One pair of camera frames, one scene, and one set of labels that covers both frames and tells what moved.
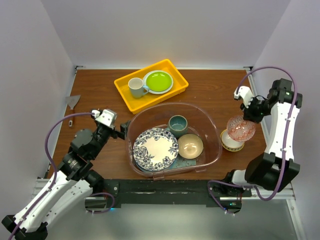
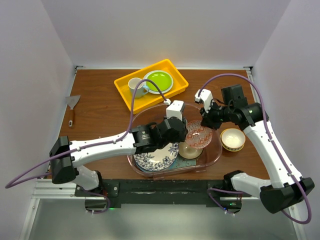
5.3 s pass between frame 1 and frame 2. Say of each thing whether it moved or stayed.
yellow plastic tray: stayed
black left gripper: moved
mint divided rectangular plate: stayed
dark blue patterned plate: stayed
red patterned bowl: moved
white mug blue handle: stayed
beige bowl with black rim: stayed
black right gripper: moved
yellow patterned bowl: stayed
